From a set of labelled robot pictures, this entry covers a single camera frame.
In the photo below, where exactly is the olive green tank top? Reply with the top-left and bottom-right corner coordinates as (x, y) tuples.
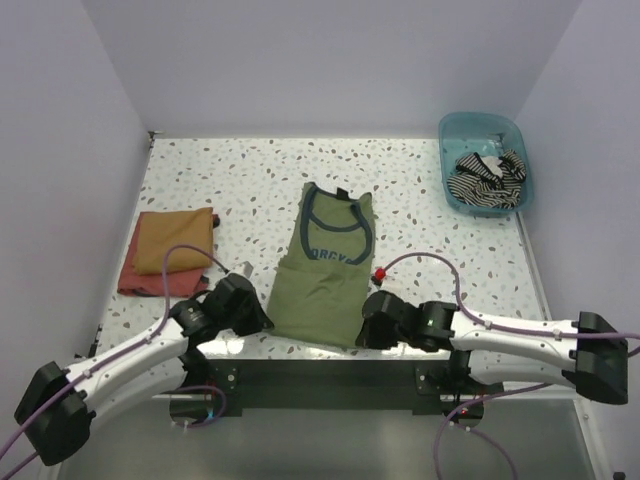
(267, 182), (376, 348)

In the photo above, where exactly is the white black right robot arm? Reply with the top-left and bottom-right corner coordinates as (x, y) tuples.
(356, 291), (629, 405)

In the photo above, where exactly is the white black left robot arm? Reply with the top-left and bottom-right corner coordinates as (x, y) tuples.
(14, 273), (273, 466)

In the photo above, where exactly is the folded rust red tank top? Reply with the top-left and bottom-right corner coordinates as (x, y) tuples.
(117, 240), (209, 298)

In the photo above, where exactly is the folded mustard orange tank top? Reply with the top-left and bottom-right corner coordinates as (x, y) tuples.
(132, 207), (214, 275)

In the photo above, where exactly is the black white striped tank top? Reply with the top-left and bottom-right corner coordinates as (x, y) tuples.
(445, 149), (528, 209)

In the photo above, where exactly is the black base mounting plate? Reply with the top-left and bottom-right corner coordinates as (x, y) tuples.
(148, 357), (503, 419)

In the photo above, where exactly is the translucent blue plastic bin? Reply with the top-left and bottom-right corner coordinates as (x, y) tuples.
(438, 112), (534, 217)

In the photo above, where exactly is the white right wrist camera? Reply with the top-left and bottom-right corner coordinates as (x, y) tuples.
(371, 267), (387, 286)

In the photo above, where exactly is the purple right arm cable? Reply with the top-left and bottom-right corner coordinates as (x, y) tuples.
(379, 252), (640, 480)

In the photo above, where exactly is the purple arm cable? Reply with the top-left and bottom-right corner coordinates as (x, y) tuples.
(379, 252), (640, 480)
(0, 244), (232, 476)

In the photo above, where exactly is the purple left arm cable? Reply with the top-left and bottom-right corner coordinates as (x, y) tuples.
(0, 244), (232, 476)

